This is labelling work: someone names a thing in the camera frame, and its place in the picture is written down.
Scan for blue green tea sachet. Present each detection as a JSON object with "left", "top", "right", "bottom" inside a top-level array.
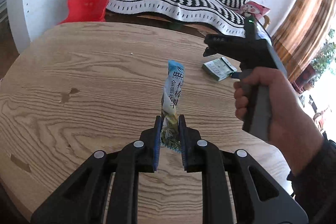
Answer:
[{"left": 161, "top": 60, "right": 185, "bottom": 152}]

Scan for dark sleeve forearm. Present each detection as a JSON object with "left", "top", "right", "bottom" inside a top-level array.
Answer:
[{"left": 287, "top": 133, "right": 336, "bottom": 223}]

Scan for right hand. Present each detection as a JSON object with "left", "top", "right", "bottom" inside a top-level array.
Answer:
[{"left": 234, "top": 67, "right": 323, "bottom": 176}]

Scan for small green white box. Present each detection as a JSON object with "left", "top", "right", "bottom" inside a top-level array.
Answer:
[{"left": 202, "top": 57, "right": 237, "bottom": 81}]

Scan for pink cartoon pillow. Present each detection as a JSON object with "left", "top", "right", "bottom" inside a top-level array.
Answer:
[{"left": 239, "top": 1, "right": 270, "bottom": 20}]

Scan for brown patterned curtain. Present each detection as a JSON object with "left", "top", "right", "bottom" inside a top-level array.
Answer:
[{"left": 272, "top": 0, "right": 335, "bottom": 82}]

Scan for green potted plant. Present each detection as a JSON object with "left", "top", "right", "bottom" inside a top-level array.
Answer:
[{"left": 294, "top": 28, "right": 336, "bottom": 90}]

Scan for round wooden table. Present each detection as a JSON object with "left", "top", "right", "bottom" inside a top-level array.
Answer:
[{"left": 1, "top": 22, "right": 291, "bottom": 219}]

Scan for red plush toy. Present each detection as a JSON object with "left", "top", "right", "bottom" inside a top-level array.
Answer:
[{"left": 60, "top": 0, "right": 109, "bottom": 24}]

